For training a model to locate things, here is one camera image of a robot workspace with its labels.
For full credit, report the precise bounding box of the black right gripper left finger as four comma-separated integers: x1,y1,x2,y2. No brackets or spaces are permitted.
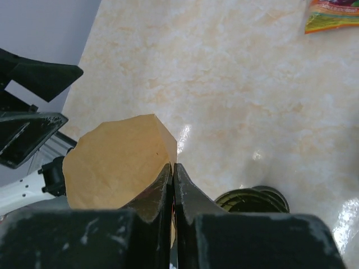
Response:
1,164,173,268

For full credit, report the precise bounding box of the colourful snack packet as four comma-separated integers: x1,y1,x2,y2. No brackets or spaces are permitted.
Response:
305,0,358,34

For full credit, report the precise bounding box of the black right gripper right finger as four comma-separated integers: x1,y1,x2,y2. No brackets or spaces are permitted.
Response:
173,164,345,268

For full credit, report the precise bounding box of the dark green coffee dripper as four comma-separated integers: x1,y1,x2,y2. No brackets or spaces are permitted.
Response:
215,185,290,214

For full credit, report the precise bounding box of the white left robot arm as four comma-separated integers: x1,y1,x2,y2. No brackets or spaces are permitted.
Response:
1,49,84,216

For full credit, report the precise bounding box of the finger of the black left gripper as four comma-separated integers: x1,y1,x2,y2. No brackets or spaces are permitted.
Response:
1,49,84,102
1,112,68,169

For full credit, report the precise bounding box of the brown paper coffee filter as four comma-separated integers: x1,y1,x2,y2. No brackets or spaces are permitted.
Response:
62,113,178,250

